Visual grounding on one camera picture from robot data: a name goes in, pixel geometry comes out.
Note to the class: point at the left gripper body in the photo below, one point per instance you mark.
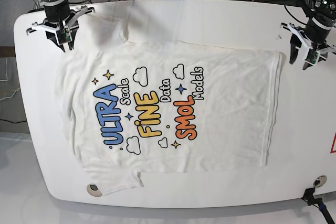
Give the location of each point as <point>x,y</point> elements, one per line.
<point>314,34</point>

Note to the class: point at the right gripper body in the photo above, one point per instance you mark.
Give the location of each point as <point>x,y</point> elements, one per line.
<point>59,17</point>

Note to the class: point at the white printed T-shirt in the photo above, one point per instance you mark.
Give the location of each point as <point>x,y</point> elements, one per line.
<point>131,108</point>

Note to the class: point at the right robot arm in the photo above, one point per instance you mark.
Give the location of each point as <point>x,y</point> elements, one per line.
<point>51,3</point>

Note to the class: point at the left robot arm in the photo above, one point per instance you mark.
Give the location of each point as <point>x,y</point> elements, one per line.
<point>316,8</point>

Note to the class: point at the red white warning sticker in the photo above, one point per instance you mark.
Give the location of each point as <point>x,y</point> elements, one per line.
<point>333,147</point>

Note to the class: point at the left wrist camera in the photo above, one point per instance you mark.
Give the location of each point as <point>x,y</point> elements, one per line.
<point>312,57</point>

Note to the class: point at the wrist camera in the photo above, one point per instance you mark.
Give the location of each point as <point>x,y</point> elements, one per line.
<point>64,35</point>
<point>312,57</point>

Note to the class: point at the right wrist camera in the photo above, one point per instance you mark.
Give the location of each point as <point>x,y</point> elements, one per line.
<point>64,35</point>

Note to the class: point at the right table cable grommet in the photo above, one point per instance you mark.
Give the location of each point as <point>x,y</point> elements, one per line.
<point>320,181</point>

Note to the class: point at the table cable grommet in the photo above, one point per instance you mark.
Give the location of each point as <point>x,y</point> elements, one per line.
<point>93,190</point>
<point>320,181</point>

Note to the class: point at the black camera clamp mount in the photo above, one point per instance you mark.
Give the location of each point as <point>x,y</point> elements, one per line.
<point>309,198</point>

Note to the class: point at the left table cable grommet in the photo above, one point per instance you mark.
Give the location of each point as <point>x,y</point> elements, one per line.
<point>93,190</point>

